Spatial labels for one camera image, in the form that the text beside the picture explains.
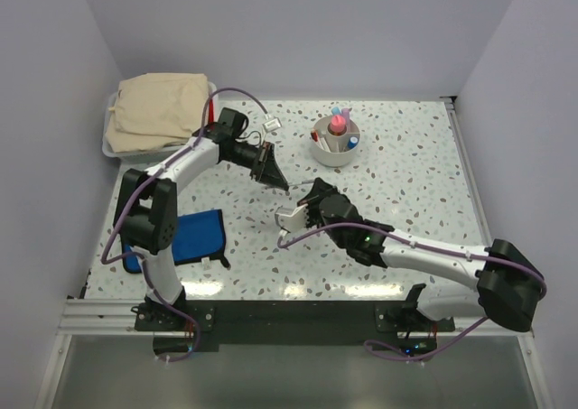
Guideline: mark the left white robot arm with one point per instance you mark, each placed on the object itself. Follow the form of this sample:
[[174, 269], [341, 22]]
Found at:
[[147, 206]]

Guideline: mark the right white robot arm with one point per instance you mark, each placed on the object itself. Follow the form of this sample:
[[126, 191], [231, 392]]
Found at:
[[503, 285]]

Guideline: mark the round white divided organizer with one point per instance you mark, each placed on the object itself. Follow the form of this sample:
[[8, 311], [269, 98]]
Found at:
[[339, 155]]

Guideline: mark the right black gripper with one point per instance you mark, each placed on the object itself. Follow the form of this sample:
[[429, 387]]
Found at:
[[317, 191]]

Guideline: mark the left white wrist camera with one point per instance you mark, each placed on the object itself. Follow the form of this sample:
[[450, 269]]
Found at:
[[271, 125]]

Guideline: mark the aluminium frame rail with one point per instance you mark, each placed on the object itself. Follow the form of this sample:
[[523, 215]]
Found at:
[[85, 316]]

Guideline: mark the pink cap clear tube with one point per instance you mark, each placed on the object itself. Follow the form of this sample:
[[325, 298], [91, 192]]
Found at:
[[337, 125]]

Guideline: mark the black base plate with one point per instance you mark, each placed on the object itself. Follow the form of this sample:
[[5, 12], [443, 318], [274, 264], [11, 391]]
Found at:
[[284, 335]]

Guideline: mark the blue cylindrical stamp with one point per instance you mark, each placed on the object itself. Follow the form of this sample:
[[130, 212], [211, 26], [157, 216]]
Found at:
[[352, 143]]

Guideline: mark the thin metal craft knife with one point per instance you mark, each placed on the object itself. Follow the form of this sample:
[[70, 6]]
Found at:
[[300, 183]]

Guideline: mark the blue fabric pouch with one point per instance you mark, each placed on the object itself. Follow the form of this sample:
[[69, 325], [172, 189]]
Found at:
[[197, 238]]

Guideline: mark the beige folded cloth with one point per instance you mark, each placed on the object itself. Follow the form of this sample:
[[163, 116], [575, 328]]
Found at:
[[155, 110]]

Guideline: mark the pink purple highlighter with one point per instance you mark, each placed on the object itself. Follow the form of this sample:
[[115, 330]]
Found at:
[[346, 114]]

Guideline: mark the white plastic basket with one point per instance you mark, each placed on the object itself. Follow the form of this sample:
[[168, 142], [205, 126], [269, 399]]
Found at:
[[136, 157]]

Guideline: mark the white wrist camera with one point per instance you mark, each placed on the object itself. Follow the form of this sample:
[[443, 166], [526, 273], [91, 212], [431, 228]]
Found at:
[[292, 220], [271, 125]]

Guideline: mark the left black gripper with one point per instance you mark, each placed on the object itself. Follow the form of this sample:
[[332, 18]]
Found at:
[[266, 170]]

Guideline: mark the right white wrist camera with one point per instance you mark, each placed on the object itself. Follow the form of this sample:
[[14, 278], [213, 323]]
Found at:
[[292, 220]]

